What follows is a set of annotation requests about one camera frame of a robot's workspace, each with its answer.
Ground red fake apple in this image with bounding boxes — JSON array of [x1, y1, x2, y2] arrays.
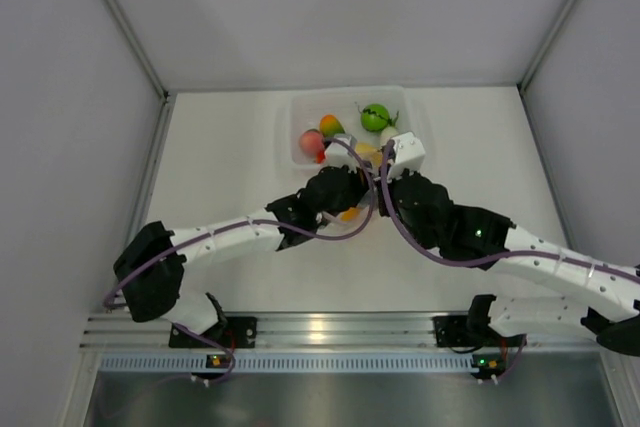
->
[[315, 152, 326, 165]]

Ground orange fake fruit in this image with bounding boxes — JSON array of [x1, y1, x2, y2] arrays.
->
[[338, 207, 364, 223]]

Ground clear zip top bag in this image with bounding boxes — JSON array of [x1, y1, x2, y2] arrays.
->
[[319, 156, 391, 228]]

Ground pink fake peach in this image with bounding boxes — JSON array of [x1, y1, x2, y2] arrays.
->
[[298, 129, 325, 158]]

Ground pale yellow fake pear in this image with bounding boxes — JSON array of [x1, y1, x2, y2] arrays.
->
[[354, 142, 381, 159]]

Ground green fake avocado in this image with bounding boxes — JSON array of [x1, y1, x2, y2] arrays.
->
[[319, 114, 345, 138]]

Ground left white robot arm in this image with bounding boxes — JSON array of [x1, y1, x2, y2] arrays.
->
[[114, 166, 373, 340]]

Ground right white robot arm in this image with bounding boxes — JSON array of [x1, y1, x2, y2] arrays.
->
[[381, 170, 639, 357]]

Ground clear plastic perforated bin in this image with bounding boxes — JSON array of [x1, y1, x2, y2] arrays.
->
[[278, 86, 431, 173]]

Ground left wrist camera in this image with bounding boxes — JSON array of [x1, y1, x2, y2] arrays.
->
[[323, 134, 359, 171]]

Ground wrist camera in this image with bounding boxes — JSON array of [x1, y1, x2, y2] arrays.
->
[[323, 134, 359, 171], [383, 132, 426, 181]]

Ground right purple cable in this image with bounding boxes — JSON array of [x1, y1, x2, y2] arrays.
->
[[378, 141, 640, 281]]

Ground purple cable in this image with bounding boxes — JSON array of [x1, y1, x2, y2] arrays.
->
[[102, 139, 375, 348], [378, 141, 640, 281]]

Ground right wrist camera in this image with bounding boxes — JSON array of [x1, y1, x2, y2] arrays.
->
[[383, 132, 426, 181]]

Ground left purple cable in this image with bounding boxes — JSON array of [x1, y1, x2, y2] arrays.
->
[[102, 139, 375, 348]]

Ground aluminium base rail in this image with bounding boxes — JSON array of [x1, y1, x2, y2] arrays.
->
[[79, 310, 601, 349]]

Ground white slotted cable duct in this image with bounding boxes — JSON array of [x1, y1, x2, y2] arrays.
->
[[99, 352, 498, 374]]

